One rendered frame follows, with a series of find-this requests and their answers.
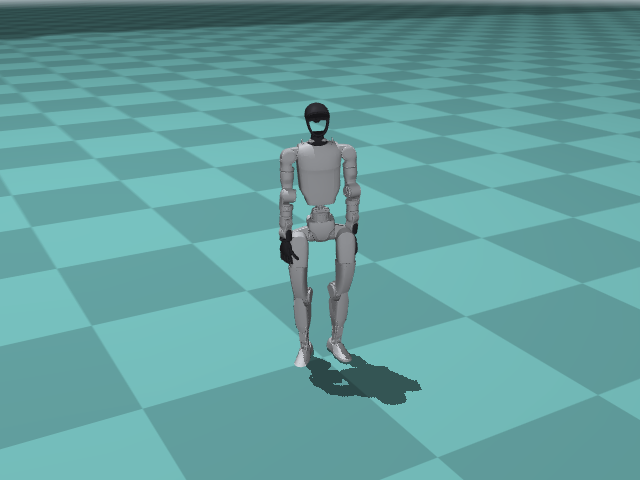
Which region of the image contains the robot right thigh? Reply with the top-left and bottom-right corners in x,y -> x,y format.
288,226 -> 313,305

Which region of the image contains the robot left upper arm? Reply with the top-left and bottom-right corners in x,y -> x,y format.
338,144 -> 361,198

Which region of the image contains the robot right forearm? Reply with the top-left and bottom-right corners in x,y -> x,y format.
279,189 -> 293,239

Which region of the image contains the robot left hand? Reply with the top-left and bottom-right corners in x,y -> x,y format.
352,223 -> 358,255

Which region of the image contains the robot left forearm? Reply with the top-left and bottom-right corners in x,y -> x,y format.
345,188 -> 361,231

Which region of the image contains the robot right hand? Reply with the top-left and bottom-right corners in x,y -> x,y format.
280,230 -> 299,264

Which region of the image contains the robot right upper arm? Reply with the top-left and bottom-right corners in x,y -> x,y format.
280,146 -> 298,203

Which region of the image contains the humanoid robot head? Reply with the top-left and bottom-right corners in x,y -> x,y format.
304,103 -> 330,146

